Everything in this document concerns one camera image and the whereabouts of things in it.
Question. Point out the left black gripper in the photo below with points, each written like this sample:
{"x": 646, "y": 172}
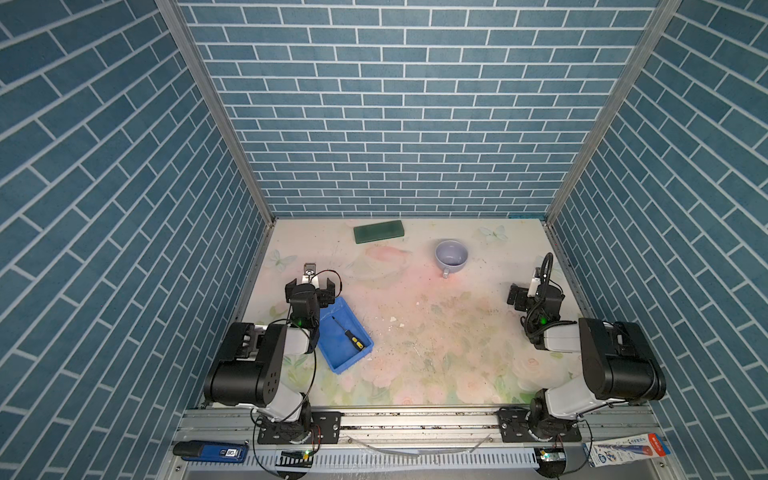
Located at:
{"x": 326, "y": 296}

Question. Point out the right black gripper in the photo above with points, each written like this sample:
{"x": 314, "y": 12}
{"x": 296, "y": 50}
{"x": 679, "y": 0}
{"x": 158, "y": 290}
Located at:
{"x": 520, "y": 304}

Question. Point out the black yellow screwdriver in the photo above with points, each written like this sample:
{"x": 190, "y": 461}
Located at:
{"x": 356, "y": 342}

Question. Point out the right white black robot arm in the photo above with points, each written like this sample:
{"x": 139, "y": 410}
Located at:
{"x": 617, "y": 363}

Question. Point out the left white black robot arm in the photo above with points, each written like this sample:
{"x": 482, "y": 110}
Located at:
{"x": 246, "y": 370}

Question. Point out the blue plastic bin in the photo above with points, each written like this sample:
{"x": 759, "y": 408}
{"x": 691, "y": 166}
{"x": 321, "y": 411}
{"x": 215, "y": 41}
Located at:
{"x": 337, "y": 350}

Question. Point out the lavender ceramic cup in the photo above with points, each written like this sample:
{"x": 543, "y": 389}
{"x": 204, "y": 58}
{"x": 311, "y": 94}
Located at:
{"x": 451, "y": 256}

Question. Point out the green rectangular block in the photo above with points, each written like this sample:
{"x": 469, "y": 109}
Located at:
{"x": 378, "y": 231}

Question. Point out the blue black handheld device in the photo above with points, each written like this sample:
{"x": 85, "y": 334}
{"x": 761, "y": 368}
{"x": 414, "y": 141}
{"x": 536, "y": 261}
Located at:
{"x": 211, "y": 452}

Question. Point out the white red product box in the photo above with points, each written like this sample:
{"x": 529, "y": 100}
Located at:
{"x": 625, "y": 450}

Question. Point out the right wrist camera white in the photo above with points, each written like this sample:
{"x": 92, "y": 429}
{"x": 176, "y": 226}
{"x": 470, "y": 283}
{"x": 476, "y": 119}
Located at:
{"x": 535, "y": 283}

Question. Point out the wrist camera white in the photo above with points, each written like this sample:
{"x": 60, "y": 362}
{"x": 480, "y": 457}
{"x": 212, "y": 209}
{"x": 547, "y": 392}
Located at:
{"x": 310, "y": 274}
{"x": 535, "y": 283}

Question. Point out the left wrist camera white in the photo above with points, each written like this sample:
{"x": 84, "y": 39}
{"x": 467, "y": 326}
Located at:
{"x": 310, "y": 274}

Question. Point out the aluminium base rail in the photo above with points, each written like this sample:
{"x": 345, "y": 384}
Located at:
{"x": 426, "y": 429}

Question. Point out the white slotted cable duct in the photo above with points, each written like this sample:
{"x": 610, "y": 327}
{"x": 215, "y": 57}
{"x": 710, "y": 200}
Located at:
{"x": 363, "y": 460}

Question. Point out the aluminium corner post left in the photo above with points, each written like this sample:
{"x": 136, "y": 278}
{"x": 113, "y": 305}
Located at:
{"x": 182, "y": 36}

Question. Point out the aluminium corner post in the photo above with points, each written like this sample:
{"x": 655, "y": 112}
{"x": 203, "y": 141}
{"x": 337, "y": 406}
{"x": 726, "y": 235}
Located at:
{"x": 182, "y": 36}
{"x": 657, "y": 24}

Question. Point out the aluminium corner post right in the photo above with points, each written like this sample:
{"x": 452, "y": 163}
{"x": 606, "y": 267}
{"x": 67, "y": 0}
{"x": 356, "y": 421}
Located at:
{"x": 657, "y": 24}

